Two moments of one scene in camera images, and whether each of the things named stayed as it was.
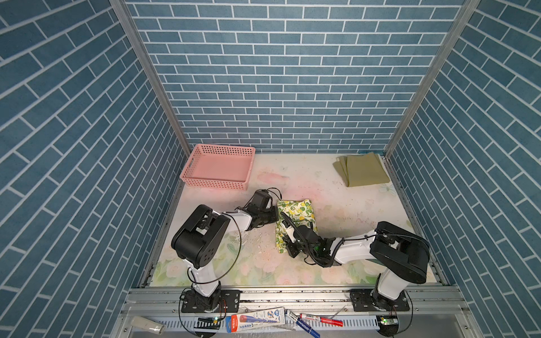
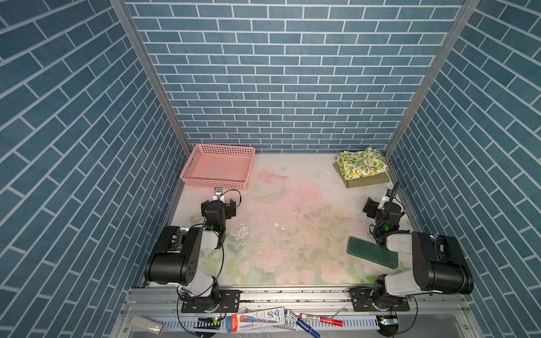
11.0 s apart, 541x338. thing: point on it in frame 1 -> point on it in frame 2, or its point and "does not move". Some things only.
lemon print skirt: (299, 213) -> (361, 163)
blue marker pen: (302, 324) does not move
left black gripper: (275, 215) -> (229, 210)
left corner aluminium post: (127, 18) does not move
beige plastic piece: (145, 323) does not move
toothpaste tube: (256, 319) does not move
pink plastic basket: (222, 166) does not move
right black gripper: (289, 244) -> (372, 206)
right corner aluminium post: (458, 27) does not move
